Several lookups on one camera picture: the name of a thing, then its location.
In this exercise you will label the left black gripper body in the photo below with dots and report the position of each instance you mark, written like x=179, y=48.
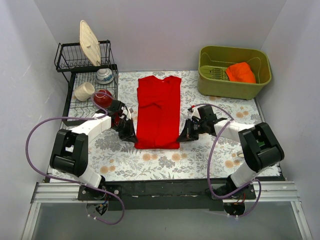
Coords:
x=124, y=128

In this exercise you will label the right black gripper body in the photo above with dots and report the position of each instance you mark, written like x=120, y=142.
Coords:
x=194, y=128

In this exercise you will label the red t shirt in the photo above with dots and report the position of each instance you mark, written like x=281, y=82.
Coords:
x=158, y=116

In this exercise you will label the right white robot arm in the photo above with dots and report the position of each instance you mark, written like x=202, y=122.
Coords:
x=260, y=147

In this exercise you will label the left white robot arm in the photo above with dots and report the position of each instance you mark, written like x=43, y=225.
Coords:
x=70, y=153

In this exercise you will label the floral table mat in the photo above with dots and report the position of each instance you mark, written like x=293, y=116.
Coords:
x=118, y=160

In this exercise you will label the red bowl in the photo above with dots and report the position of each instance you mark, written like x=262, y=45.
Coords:
x=103, y=98

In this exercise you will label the green inside mug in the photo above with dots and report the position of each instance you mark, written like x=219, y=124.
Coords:
x=240, y=154

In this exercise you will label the cream ceramic cup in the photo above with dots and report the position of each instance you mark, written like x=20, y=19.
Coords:
x=84, y=91

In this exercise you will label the blue white ceramic bowl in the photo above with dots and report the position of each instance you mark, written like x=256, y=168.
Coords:
x=104, y=76

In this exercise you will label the green plastic bin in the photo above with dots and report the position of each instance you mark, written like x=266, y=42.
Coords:
x=213, y=80

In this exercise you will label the orange t shirt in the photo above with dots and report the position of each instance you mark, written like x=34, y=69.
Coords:
x=241, y=72

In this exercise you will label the cream woven plate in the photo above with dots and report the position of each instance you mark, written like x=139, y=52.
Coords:
x=89, y=44

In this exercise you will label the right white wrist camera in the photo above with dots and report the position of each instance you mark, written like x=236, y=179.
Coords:
x=193, y=112

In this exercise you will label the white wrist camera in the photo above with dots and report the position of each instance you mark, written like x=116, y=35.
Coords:
x=193, y=112
x=127, y=112

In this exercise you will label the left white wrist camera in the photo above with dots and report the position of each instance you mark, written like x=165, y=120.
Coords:
x=127, y=112

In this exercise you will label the black wire dish rack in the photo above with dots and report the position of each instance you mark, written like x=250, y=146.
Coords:
x=76, y=68

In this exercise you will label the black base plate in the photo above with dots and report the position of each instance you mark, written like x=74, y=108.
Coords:
x=154, y=195

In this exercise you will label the aluminium rail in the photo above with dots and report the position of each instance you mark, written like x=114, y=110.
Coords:
x=271, y=191

